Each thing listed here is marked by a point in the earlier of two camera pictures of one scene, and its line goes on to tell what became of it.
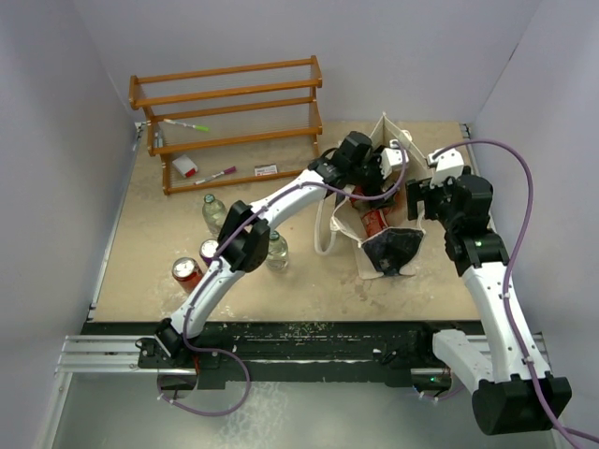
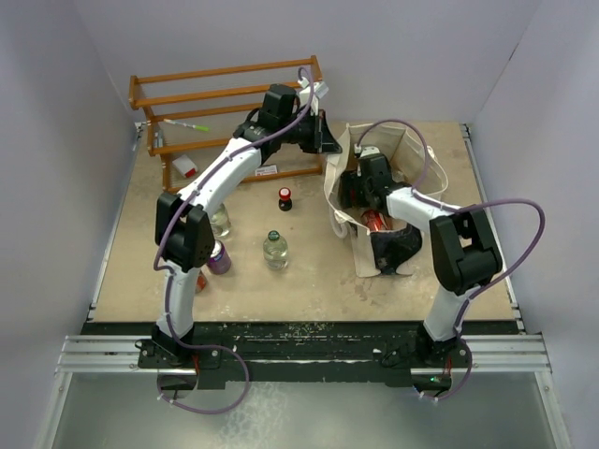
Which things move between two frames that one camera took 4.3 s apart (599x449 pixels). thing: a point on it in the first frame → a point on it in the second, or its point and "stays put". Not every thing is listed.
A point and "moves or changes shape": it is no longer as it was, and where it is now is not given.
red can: [373, 222] stays put
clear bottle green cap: [213, 213] stays put
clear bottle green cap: [277, 259] stays put
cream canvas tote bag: [375, 218] moves or changes shape
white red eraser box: [186, 166] stays put
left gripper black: [373, 190] → [321, 140]
